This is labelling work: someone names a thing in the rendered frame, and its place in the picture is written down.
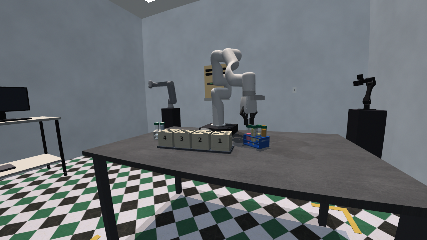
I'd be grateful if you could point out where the centrifuge tube with pink liquid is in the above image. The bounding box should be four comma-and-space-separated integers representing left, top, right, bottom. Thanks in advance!
246, 124, 251, 140

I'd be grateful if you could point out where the blue tube rack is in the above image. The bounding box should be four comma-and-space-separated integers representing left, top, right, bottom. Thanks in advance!
243, 134, 270, 149

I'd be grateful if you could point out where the clear tube with dark green cap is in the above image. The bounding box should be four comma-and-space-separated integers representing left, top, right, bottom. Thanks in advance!
154, 122, 159, 135

